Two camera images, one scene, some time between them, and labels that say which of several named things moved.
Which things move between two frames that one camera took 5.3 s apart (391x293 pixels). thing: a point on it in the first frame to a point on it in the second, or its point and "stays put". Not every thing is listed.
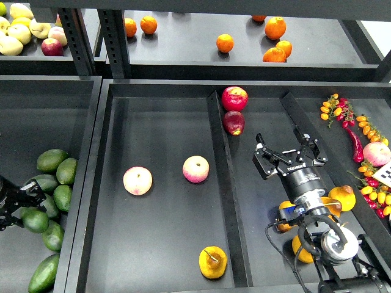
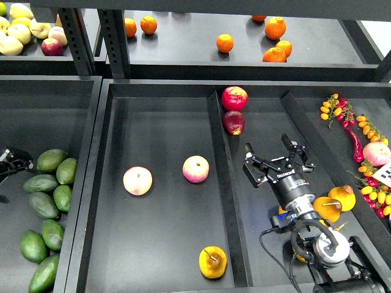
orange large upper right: x=275 y=27 stays put
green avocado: x=35 y=220 to x=33 y=247
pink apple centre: x=195 y=169 stays put
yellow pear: x=212 y=262 stays put
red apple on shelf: x=52 y=47 stays put
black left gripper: x=12 y=198 to x=11 y=162
